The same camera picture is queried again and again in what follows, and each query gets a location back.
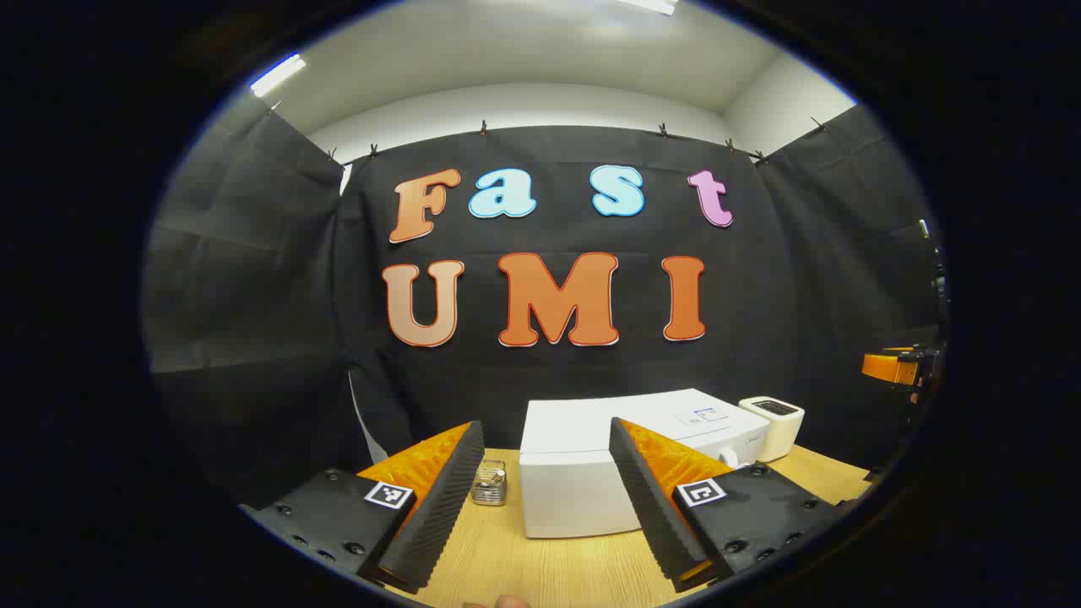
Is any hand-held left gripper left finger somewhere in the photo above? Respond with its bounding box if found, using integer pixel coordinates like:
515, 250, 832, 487
241, 421, 486, 594

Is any metal mesh utensil holder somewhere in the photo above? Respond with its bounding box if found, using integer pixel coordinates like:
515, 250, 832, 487
471, 459, 508, 507

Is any white toaster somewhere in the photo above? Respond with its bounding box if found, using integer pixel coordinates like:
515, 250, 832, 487
738, 396, 806, 463

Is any white microwave oven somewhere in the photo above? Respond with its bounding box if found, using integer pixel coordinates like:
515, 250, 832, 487
519, 388, 771, 540

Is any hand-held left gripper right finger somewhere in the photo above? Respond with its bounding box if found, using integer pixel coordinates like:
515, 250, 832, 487
608, 416, 858, 592

